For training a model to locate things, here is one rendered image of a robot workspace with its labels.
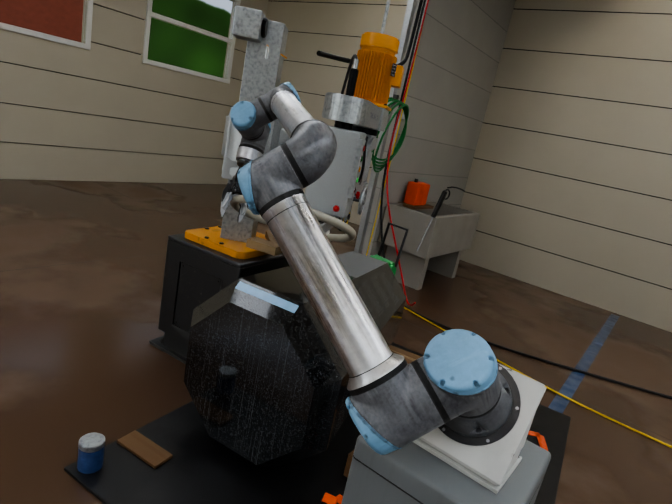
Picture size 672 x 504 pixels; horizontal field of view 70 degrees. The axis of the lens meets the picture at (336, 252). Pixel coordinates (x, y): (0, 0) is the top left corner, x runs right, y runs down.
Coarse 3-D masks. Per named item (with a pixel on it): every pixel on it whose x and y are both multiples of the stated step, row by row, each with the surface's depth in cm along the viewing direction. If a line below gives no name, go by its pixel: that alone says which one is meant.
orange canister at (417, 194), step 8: (408, 184) 549; (416, 184) 543; (424, 184) 551; (408, 192) 550; (416, 192) 544; (424, 192) 556; (408, 200) 551; (416, 200) 547; (424, 200) 563; (416, 208) 546; (424, 208) 562; (432, 208) 580
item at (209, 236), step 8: (192, 232) 294; (200, 232) 297; (208, 232) 301; (216, 232) 305; (256, 232) 324; (192, 240) 290; (200, 240) 287; (208, 240) 284; (216, 240) 287; (224, 240) 291; (232, 240) 294; (216, 248) 281; (224, 248) 278; (232, 248) 278; (240, 248) 281; (248, 248) 285; (232, 256) 276; (240, 256) 275; (248, 256) 278; (256, 256) 285
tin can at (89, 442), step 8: (80, 440) 197; (88, 440) 198; (96, 440) 199; (104, 440) 200; (80, 448) 195; (88, 448) 194; (96, 448) 196; (80, 456) 196; (88, 456) 196; (96, 456) 197; (80, 464) 197; (88, 464) 197; (96, 464) 199; (88, 472) 198
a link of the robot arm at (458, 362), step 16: (448, 336) 106; (464, 336) 105; (432, 352) 105; (448, 352) 104; (464, 352) 103; (480, 352) 102; (416, 368) 106; (432, 368) 102; (448, 368) 101; (464, 368) 101; (480, 368) 100; (496, 368) 103; (432, 384) 103; (448, 384) 99; (464, 384) 98; (480, 384) 98; (496, 384) 105; (432, 400) 102; (448, 400) 102; (464, 400) 102; (480, 400) 104; (496, 400) 110; (448, 416) 103
